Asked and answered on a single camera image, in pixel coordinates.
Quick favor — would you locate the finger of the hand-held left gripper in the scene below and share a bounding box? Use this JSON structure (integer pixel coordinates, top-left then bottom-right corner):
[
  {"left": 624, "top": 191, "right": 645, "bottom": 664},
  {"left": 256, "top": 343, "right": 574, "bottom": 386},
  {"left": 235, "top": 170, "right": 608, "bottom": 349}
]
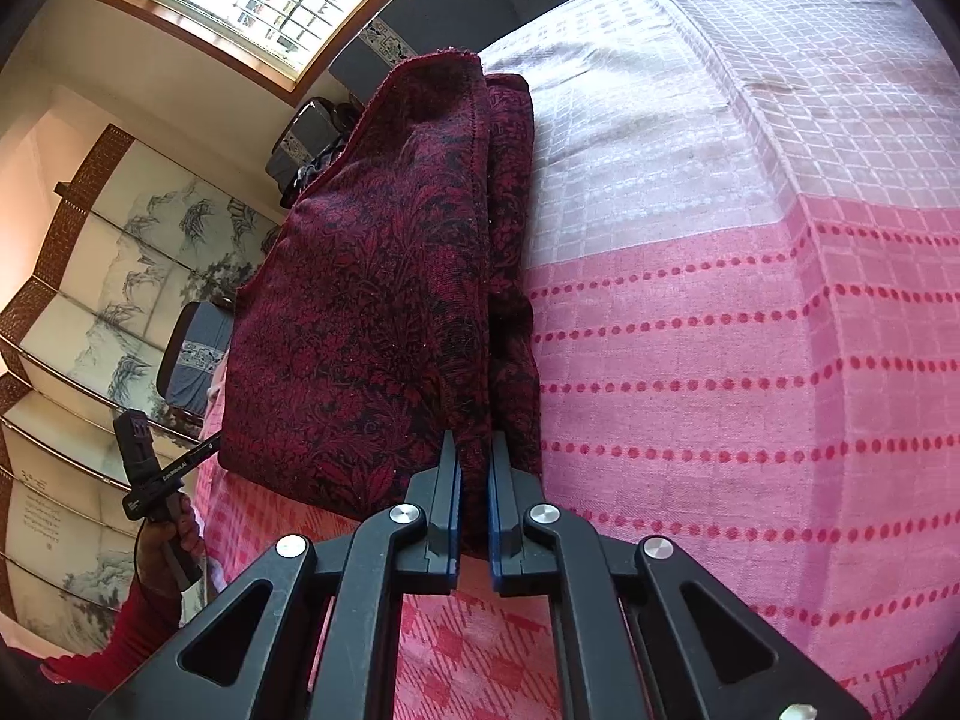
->
[{"left": 180, "top": 433, "right": 224, "bottom": 470}]

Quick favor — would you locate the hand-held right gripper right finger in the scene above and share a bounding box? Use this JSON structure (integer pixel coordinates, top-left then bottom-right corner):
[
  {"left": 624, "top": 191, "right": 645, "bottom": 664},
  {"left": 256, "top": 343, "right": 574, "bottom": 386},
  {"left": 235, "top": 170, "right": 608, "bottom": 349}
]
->
[{"left": 487, "top": 431, "right": 875, "bottom": 720}]

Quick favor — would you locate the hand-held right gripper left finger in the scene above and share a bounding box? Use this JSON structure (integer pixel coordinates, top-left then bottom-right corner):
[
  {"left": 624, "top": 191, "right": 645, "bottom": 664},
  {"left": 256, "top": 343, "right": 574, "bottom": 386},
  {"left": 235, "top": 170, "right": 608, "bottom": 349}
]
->
[{"left": 90, "top": 431, "right": 464, "bottom": 720}]

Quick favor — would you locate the dark red patterned sweater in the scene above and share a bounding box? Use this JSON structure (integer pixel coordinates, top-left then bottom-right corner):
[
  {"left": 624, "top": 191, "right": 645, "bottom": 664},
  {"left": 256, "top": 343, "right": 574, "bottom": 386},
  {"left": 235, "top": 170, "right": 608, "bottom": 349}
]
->
[{"left": 216, "top": 47, "right": 545, "bottom": 560}]

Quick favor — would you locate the person's left forearm red sleeve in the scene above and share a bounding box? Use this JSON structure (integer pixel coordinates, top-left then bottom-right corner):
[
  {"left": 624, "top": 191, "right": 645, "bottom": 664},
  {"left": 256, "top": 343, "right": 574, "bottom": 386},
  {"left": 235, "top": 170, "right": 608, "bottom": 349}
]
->
[{"left": 37, "top": 577, "right": 187, "bottom": 720}]

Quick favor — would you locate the person's left hand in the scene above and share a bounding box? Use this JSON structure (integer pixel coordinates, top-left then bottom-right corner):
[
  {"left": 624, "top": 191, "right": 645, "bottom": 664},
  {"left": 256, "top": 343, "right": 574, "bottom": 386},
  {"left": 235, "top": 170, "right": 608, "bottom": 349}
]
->
[{"left": 135, "top": 499, "right": 208, "bottom": 602}]

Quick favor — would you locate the wooden chair with grey cushion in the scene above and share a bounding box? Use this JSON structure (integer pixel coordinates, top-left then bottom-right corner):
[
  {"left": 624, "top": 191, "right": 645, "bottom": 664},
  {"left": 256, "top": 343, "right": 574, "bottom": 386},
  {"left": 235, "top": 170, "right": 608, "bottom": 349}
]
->
[{"left": 156, "top": 300, "right": 237, "bottom": 436}]

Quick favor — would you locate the painted folding screen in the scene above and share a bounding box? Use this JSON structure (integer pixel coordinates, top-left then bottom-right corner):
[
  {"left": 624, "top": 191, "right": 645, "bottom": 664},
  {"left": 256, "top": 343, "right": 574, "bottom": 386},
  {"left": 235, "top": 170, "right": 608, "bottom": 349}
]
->
[{"left": 0, "top": 124, "right": 282, "bottom": 657}]

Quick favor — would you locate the pink checked bedspread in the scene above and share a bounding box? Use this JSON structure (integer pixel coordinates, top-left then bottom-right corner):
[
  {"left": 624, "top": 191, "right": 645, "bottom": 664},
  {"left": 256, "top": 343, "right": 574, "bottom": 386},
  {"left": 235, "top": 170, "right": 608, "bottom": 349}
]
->
[{"left": 191, "top": 0, "right": 960, "bottom": 720}]

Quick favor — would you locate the shiny black bag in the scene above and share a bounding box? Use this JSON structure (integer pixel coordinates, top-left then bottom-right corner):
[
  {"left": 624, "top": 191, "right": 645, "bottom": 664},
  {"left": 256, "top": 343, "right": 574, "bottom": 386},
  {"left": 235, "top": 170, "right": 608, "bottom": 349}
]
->
[{"left": 296, "top": 131, "right": 353, "bottom": 192}]

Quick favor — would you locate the grey cushioned wooden armchair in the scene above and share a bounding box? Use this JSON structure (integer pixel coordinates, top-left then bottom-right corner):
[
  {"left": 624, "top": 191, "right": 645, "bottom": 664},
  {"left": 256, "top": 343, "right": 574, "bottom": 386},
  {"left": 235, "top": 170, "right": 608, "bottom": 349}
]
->
[{"left": 266, "top": 95, "right": 361, "bottom": 207}]

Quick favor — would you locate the grey sofa with patterned stripes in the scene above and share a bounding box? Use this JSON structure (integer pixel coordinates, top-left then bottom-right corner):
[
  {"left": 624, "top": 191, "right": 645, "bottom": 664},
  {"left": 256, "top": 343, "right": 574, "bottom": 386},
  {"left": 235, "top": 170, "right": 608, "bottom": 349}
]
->
[{"left": 328, "top": 0, "right": 721, "bottom": 100}]

